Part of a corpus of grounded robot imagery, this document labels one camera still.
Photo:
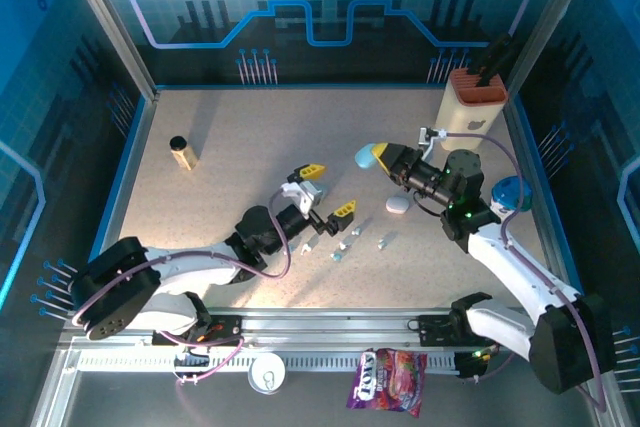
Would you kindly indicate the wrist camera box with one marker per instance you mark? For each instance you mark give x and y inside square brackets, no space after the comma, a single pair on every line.
[300,194]
[430,137]

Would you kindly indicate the purple candy bag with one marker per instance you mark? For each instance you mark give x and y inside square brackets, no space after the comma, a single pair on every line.
[387,382]

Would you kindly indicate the aluminium front rail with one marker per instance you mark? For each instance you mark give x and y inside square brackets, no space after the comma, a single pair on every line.
[325,327]

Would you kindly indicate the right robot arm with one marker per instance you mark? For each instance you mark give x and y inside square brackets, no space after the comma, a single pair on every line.
[520,262]

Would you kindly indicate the tan bottle black cap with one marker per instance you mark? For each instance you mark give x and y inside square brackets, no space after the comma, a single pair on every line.
[182,152]

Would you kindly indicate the blue charging case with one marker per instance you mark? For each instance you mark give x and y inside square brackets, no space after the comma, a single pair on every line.
[365,157]

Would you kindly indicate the white round charging case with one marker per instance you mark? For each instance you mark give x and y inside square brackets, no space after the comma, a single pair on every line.
[398,205]

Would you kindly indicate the aluminium frame post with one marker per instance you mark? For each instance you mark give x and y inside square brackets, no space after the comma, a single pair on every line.
[555,2]
[111,22]

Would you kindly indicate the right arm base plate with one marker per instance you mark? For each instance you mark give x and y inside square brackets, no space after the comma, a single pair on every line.
[435,332]

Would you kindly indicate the cream knife block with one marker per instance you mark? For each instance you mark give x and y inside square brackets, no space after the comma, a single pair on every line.
[465,117]

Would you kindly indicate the white pull-tab can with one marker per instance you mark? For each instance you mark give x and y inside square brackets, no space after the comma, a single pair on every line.
[266,372]

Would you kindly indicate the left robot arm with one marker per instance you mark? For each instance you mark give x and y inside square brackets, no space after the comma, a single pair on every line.
[195,262]

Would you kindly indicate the blue plastic jar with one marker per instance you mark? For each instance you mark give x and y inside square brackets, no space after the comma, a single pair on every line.
[507,194]

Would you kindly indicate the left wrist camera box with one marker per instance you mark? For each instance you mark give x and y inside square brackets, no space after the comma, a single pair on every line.
[300,194]

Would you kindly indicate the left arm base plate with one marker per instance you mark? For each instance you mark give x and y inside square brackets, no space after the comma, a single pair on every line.
[225,332]

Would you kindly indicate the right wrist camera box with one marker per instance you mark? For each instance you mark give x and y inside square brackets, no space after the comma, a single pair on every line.
[430,137]

